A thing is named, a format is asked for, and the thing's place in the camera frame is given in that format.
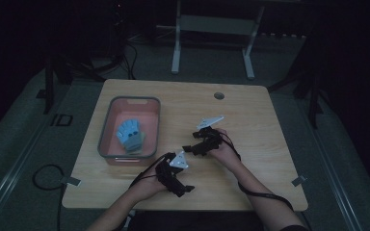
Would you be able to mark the white table leg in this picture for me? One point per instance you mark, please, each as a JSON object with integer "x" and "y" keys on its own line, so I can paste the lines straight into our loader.
{"x": 131, "y": 218}

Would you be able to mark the green glove with print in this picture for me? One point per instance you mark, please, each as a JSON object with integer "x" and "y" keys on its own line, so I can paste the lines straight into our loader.
{"x": 143, "y": 137}

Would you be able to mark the pink basin with grey rim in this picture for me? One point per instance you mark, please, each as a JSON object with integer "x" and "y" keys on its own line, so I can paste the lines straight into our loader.
{"x": 149, "y": 117}

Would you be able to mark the dark equipment tower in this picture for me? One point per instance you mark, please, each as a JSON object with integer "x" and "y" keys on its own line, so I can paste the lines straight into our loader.
{"x": 118, "y": 29}

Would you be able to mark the person's dark clothing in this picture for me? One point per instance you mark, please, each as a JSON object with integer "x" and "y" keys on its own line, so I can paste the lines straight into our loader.
{"x": 199, "y": 222}

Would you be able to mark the person's left hand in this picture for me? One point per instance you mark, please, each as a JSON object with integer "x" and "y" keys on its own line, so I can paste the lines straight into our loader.
{"x": 147, "y": 189}

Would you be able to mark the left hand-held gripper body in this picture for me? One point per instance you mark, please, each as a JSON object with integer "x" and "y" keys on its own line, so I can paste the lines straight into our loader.
{"x": 170, "y": 170}

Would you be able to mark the black stand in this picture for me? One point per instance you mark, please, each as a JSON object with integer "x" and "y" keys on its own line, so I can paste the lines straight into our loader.
{"x": 313, "y": 96}
{"x": 48, "y": 86}

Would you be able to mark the grey tape tag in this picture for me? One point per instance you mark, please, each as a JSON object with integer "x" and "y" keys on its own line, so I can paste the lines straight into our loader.
{"x": 70, "y": 181}
{"x": 299, "y": 181}

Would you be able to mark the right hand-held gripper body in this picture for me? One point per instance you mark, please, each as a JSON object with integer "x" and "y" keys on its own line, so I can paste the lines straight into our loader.
{"x": 212, "y": 138}

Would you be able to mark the white metal stand frame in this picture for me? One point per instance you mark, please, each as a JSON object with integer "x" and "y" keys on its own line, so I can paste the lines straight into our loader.
{"x": 213, "y": 25}

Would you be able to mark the metal floor rail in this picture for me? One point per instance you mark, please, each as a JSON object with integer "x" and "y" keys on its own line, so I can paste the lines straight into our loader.
{"x": 338, "y": 189}
{"x": 13, "y": 174}

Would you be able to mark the blue glove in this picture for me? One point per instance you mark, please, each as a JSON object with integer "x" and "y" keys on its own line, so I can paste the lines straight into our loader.
{"x": 128, "y": 130}

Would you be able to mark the person's right hand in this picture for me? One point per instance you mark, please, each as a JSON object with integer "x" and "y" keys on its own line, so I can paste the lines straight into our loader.
{"x": 228, "y": 154}

